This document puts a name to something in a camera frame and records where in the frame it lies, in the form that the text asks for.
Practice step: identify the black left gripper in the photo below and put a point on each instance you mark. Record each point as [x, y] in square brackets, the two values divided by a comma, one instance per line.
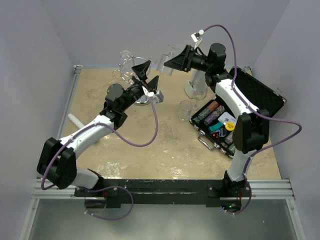
[142, 69]

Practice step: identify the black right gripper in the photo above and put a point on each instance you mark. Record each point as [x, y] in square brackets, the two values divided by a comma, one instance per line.
[184, 61]

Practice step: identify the ribbed clear glass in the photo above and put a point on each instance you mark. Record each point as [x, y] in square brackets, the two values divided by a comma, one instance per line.
[184, 110]

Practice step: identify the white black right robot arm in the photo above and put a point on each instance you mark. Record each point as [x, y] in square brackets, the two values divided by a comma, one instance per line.
[252, 125]

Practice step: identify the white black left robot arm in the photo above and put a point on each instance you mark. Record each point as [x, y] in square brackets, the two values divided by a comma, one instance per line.
[58, 159]

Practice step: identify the chrome wine glass rack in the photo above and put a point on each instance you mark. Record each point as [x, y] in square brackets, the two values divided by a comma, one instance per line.
[136, 60]

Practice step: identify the white metronome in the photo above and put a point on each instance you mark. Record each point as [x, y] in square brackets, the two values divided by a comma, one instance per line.
[196, 76]

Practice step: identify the red white chip stack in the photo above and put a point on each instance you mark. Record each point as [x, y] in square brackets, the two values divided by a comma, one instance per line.
[212, 106]

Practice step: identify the black poker chip case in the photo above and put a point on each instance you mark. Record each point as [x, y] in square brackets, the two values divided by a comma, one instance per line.
[256, 92]

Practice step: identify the white card deck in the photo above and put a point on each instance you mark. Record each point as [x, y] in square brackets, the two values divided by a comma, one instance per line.
[227, 117]

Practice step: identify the yellow dealer button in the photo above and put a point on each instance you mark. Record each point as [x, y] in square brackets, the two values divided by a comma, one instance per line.
[229, 126]

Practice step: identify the white grey microphone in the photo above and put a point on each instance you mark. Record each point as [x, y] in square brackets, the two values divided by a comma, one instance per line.
[75, 121]

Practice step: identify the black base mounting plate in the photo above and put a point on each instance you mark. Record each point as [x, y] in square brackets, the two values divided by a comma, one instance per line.
[112, 193]

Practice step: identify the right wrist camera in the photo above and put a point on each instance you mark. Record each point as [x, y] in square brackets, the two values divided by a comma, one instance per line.
[197, 37]

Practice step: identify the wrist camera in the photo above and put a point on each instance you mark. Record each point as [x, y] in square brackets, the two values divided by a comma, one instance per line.
[158, 97]
[197, 37]

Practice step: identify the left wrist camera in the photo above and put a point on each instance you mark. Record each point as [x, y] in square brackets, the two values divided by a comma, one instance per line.
[158, 97]

